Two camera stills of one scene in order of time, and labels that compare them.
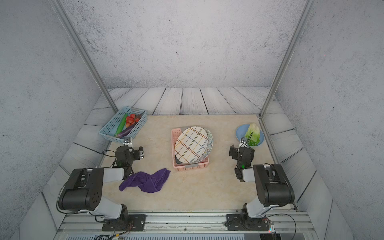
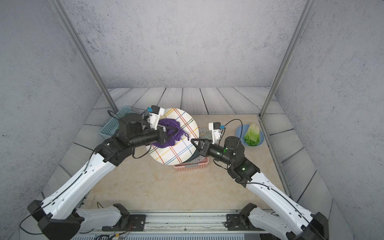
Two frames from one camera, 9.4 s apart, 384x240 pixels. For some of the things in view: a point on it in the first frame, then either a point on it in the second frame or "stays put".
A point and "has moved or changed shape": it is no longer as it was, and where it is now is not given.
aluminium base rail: (287, 225) stays put
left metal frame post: (62, 14) stays put
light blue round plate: (241, 131) stays put
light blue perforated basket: (124, 124) stays put
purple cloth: (146, 182) -> (174, 133)
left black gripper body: (129, 162) -> (160, 134)
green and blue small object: (255, 137) stays put
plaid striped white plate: (191, 144) has moved or changed shape
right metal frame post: (306, 12) stays put
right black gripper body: (238, 156) -> (206, 152)
